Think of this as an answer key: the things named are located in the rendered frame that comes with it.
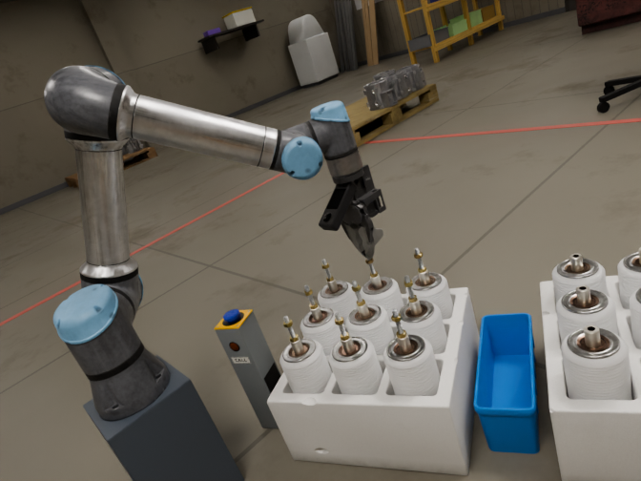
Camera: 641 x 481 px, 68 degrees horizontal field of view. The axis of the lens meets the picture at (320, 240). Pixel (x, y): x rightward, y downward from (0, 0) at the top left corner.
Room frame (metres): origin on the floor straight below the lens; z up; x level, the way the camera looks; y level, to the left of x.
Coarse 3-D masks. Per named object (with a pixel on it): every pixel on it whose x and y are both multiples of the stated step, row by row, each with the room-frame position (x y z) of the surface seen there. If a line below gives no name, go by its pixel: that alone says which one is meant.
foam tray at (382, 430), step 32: (448, 320) 0.89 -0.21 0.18; (448, 352) 0.78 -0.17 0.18; (288, 384) 0.87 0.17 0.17; (384, 384) 0.76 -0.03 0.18; (448, 384) 0.70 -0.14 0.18; (288, 416) 0.81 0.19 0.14; (320, 416) 0.78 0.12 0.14; (352, 416) 0.74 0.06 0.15; (384, 416) 0.71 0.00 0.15; (416, 416) 0.68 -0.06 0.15; (448, 416) 0.65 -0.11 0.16; (288, 448) 0.83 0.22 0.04; (320, 448) 0.79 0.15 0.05; (352, 448) 0.75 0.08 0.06; (384, 448) 0.72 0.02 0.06; (416, 448) 0.69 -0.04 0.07; (448, 448) 0.66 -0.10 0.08
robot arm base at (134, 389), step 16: (144, 352) 0.85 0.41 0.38; (128, 368) 0.80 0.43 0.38; (144, 368) 0.82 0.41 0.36; (160, 368) 0.85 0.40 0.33; (96, 384) 0.80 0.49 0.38; (112, 384) 0.79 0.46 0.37; (128, 384) 0.79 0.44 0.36; (144, 384) 0.80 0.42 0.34; (160, 384) 0.82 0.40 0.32; (96, 400) 0.80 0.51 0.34; (112, 400) 0.79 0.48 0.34; (128, 400) 0.78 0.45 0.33; (144, 400) 0.79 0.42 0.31; (112, 416) 0.78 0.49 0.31; (128, 416) 0.77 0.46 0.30
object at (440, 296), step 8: (432, 288) 0.92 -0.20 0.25; (440, 288) 0.92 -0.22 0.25; (448, 288) 0.95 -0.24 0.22; (408, 296) 0.96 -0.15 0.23; (424, 296) 0.92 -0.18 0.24; (432, 296) 0.91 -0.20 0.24; (440, 296) 0.91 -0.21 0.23; (448, 296) 0.93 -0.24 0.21; (440, 304) 0.91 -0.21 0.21; (448, 304) 0.92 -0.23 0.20; (448, 312) 0.92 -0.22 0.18
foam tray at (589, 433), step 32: (544, 288) 0.88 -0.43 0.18; (608, 288) 0.81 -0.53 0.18; (544, 320) 0.78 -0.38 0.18; (640, 352) 0.62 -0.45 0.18; (640, 384) 0.56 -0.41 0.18; (576, 416) 0.55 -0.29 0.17; (608, 416) 0.53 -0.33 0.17; (640, 416) 0.51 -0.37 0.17; (576, 448) 0.55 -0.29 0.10; (608, 448) 0.53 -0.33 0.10; (640, 448) 0.51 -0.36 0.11; (576, 480) 0.56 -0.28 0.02; (608, 480) 0.54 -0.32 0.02; (640, 480) 0.51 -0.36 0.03
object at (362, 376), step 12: (372, 348) 0.79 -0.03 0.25; (360, 360) 0.77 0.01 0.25; (372, 360) 0.78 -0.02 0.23; (336, 372) 0.78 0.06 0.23; (348, 372) 0.76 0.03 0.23; (360, 372) 0.76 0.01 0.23; (372, 372) 0.77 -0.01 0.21; (348, 384) 0.77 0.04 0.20; (360, 384) 0.76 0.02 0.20; (372, 384) 0.77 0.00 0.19
